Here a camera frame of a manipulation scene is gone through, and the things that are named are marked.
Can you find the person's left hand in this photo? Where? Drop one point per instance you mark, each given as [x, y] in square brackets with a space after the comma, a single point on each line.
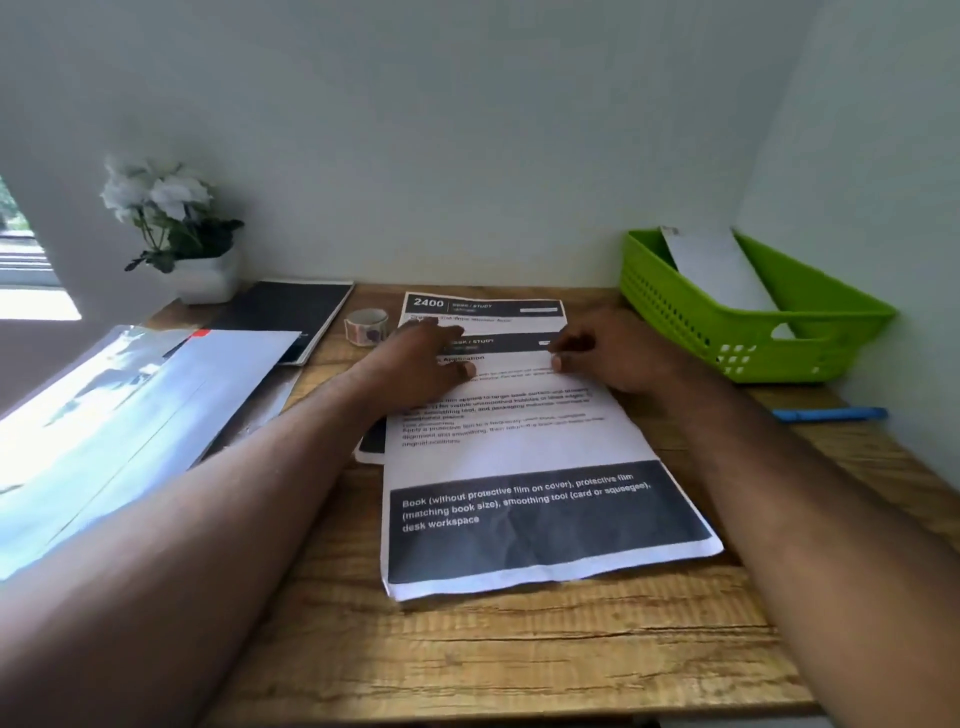
[416, 367]

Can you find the person's right hand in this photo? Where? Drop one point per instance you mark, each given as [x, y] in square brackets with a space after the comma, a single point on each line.
[630, 352]

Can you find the green plastic basket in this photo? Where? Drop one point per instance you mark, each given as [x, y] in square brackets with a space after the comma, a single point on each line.
[675, 322]

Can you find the patterned tape roll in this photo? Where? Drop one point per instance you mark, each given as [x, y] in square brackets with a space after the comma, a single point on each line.
[352, 330]

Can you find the black white printed paper sheet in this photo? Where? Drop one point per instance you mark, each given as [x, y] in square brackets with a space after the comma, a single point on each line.
[525, 450]
[480, 307]

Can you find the white paper envelope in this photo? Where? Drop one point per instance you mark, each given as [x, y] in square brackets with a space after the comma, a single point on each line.
[720, 270]

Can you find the stack of white envelopes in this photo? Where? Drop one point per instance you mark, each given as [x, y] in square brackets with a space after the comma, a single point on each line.
[150, 420]

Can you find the person's left forearm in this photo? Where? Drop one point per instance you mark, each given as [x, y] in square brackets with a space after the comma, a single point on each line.
[187, 540]

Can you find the person's right forearm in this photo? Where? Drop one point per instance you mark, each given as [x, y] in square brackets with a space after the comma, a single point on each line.
[810, 540]

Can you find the black notebook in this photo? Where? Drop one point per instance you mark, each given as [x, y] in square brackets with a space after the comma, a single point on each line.
[292, 307]

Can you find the blue pen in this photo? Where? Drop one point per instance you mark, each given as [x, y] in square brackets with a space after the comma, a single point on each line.
[825, 415]

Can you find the white flower plant in pot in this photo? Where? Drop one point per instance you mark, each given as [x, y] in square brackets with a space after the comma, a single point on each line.
[206, 285]

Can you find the clear plastic wrapper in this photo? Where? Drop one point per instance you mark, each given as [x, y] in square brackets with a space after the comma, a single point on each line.
[90, 375]

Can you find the grey window frame rail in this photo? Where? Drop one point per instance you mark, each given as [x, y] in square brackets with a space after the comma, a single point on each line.
[22, 262]

